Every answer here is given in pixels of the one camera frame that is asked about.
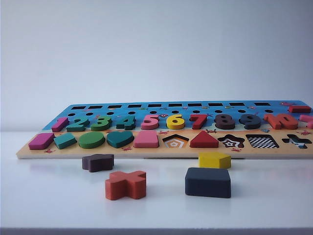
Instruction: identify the navy square block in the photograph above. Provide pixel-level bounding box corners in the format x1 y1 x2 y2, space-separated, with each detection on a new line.
184 167 232 199

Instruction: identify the pink number five piece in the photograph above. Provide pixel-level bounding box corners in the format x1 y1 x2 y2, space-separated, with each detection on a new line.
140 114 161 130

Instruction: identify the yellow number six piece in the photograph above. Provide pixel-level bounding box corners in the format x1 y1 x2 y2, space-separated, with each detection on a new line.
166 114 186 130

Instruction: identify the pink trapezoid shape piece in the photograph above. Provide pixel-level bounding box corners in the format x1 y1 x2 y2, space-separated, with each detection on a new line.
134 130 159 148

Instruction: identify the dark teal number four piece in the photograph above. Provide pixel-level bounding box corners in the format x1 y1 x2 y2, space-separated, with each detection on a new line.
115 115 136 130

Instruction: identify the teal heart shape piece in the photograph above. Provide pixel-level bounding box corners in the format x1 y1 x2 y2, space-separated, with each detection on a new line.
106 131 134 149

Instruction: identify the red number seven piece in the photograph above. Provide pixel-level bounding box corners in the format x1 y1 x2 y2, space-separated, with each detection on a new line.
189 114 208 130

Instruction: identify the red triangle shape piece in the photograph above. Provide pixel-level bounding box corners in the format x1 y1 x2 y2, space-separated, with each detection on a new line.
190 130 219 148

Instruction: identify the green number three piece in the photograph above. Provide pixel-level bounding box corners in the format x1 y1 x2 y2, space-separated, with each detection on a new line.
90 115 113 132

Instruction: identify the green circle shape piece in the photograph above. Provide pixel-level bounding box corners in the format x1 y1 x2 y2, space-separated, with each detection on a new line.
78 131 106 149

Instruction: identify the dark brown number eight piece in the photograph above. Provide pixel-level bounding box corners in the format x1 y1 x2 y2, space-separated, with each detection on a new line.
214 114 236 130

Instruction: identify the yellow pentagon shape piece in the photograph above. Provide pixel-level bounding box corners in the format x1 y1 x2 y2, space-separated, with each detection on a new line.
198 151 232 171

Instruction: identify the dark brown star shape piece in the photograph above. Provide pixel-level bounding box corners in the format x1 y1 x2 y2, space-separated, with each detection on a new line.
82 153 115 173

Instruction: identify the orange cross shape piece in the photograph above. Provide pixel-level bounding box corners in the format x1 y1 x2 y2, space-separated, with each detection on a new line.
105 170 147 201

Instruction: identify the teal number two piece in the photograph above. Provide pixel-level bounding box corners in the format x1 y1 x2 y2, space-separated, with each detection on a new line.
66 115 90 132

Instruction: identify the colourful wooden shape puzzle board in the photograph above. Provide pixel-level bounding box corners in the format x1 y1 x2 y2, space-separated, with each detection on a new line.
16 99 313 160

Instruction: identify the teal rectangle shape piece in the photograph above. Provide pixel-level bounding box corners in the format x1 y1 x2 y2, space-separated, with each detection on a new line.
53 132 78 149

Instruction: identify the navy number nine piece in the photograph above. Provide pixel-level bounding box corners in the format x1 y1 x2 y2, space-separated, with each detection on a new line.
239 114 262 130

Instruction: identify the magenta number one piece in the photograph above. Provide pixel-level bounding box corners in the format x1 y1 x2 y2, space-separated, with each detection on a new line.
51 117 69 132

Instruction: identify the orange number ten piece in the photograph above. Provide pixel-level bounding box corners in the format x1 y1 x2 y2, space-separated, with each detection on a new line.
263 113 299 130

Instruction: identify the magenta parallelogram shape piece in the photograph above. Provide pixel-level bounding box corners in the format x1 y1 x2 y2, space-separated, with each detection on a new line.
28 132 55 150

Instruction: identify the small red rectangular block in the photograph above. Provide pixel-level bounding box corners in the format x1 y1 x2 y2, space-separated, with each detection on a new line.
288 105 312 114

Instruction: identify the small pink wooden piece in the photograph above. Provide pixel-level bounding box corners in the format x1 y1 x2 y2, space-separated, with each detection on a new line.
300 114 313 128

